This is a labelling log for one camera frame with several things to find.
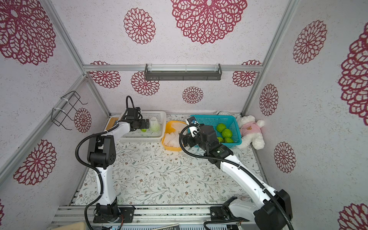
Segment white foam net sleeve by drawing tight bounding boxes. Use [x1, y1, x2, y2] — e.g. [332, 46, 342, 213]
[149, 117, 161, 133]

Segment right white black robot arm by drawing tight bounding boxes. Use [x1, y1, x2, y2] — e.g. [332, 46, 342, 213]
[179, 117, 294, 230]

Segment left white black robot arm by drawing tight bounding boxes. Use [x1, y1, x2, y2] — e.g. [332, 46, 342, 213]
[75, 96, 149, 223]

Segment pile of white foam nets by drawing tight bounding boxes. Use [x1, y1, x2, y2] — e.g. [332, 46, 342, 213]
[163, 123, 188, 149]

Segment white box wooden lid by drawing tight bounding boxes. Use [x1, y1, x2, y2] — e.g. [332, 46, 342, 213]
[104, 117, 119, 130]

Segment teal plastic basket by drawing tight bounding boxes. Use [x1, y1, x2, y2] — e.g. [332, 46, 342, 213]
[190, 115, 242, 149]

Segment white plastic basket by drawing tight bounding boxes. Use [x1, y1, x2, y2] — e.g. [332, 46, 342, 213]
[118, 110, 167, 143]

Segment yellow plastic tray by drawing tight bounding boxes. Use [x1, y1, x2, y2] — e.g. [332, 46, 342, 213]
[160, 120, 188, 152]

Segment white teddy bear pink shirt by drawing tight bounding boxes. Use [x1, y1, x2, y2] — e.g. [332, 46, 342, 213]
[237, 116, 265, 150]

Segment floral table mat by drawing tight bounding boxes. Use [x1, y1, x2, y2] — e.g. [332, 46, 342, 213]
[73, 114, 271, 206]

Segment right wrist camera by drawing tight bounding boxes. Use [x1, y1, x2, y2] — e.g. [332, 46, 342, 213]
[186, 116, 200, 138]

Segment black wire wall rack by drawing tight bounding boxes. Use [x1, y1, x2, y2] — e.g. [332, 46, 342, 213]
[50, 91, 88, 131]

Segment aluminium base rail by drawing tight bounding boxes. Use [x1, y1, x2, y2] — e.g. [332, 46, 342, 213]
[51, 204, 259, 230]

